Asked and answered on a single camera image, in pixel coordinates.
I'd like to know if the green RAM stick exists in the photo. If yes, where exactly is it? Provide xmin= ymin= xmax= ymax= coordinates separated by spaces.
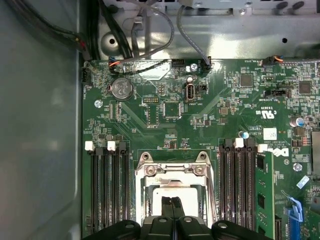
xmin=254 ymin=151 xmax=276 ymax=240

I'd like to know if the green motherboard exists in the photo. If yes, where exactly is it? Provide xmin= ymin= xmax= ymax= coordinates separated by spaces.
xmin=81 ymin=58 xmax=320 ymax=240

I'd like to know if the silver CPU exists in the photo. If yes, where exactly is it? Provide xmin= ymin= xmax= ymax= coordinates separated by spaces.
xmin=152 ymin=186 xmax=201 ymax=218

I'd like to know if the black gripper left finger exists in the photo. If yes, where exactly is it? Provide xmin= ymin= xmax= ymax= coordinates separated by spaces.
xmin=82 ymin=196 xmax=176 ymax=240

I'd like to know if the CPU socket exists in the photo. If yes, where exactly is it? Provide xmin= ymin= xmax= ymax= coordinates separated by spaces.
xmin=134 ymin=151 xmax=218 ymax=240

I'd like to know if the metal wire locking lever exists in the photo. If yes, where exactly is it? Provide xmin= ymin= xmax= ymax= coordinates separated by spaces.
xmin=206 ymin=164 xmax=219 ymax=222

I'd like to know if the thick black cable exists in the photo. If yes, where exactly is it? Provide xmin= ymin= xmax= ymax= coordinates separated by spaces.
xmin=99 ymin=0 xmax=131 ymax=60

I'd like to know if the grey ribbed cable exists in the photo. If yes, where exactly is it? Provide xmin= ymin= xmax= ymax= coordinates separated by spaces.
xmin=176 ymin=3 xmax=213 ymax=66

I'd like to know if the internal USB port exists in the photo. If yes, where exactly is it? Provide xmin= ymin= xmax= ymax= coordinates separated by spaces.
xmin=185 ymin=83 xmax=197 ymax=103

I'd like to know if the black fan connector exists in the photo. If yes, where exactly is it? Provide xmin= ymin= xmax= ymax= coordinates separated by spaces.
xmin=108 ymin=58 xmax=126 ymax=75
xmin=264 ymin=56 xmax=285 ymax=66

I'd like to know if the blue expansion slot latch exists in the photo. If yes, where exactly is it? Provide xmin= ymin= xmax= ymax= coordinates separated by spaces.
xmin=287 ymin=196 xmax=305 ymax=226

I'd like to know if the black PC case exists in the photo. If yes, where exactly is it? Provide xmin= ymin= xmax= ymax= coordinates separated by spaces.
xmin=0 ymin=0 xmax=320 ymax=240

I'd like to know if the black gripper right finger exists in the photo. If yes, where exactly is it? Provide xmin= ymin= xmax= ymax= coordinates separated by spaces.
xmin=173 ymin=196 xmax=272 ymax=240

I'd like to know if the black sleeved cable bundle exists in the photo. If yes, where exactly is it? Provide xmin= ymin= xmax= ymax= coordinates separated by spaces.
xmin=4 ymin=0 xmax=91 ymax=57

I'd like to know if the coin cell battery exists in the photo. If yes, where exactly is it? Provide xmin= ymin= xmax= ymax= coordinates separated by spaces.
xmin=110 ymin=77 xmax=133 ymax=101

